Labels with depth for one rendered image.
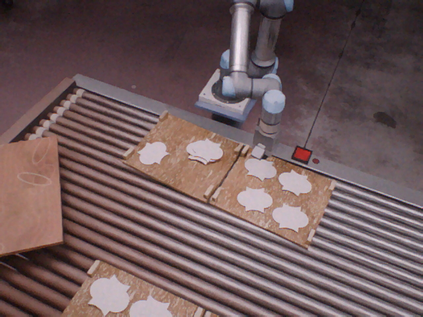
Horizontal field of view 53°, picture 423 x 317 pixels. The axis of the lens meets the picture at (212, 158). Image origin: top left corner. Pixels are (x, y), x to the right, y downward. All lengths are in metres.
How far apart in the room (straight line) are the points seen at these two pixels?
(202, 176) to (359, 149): 1.83
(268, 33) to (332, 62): 2.28
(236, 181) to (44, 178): 0.74
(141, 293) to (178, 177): 0.51
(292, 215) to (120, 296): 0.70
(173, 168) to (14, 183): 0.61
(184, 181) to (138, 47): 2.51
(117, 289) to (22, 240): 0.36
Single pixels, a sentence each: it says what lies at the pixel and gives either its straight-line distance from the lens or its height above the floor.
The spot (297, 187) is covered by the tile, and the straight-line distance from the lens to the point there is 1.76.
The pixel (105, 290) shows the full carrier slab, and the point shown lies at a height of 0.95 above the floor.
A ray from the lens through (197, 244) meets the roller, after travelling 1.60.
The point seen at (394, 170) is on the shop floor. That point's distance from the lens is 3.32.
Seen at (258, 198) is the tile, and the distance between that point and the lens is 1.69.
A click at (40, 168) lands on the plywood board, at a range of 1.74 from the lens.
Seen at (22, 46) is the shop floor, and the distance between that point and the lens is 4.31.
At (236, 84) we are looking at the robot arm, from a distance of 1.57.
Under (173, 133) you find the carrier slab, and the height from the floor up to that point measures 0.94.
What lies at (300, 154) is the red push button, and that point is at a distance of 1.90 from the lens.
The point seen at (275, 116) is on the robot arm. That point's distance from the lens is 1.53.
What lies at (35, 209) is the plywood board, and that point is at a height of 1.04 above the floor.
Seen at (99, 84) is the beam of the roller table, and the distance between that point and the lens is 2.23.
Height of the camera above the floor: 2.31
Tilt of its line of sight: 49 degrees down
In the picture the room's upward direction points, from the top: 4 degrees clockwise
